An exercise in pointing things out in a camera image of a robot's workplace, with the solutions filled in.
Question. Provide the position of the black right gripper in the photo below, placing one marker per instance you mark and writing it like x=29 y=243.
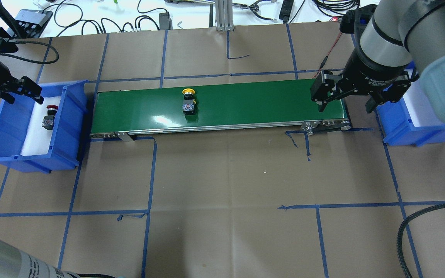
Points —
x=375 y=73

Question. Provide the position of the yellow push button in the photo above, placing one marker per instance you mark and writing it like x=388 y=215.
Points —
x=189 y=106

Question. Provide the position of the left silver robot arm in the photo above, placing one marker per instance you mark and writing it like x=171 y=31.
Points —
x=15 y=263

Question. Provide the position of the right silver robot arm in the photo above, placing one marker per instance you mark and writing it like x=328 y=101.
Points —
x=388 y=37

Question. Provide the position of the red push button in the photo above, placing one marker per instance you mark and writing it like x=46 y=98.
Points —
x=49 y=119

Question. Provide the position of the white foam pad left bin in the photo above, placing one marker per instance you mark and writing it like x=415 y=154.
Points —
x=38 y=139

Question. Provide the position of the white foam pad bin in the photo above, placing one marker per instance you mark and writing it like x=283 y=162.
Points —
x=38 y=139
x=419 y=107

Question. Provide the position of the blue bin left side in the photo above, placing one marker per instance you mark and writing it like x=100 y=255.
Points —
x=66 y=137

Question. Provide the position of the blue bin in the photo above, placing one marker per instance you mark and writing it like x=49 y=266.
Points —
x=411 y=121
x=66 y=137

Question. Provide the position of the blue bin right side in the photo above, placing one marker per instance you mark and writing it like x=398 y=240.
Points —
x=411 y=121

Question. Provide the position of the green conveyor belt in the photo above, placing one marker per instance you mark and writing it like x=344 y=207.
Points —
x=124 y=113

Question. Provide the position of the white foam pad right bin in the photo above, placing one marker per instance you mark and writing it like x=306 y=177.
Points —
x=419 y=107

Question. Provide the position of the black power adapter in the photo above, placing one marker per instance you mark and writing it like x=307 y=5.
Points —
x=165 y=21

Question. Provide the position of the aluminium frame post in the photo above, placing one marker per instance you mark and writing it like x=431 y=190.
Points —
x=224 y=15

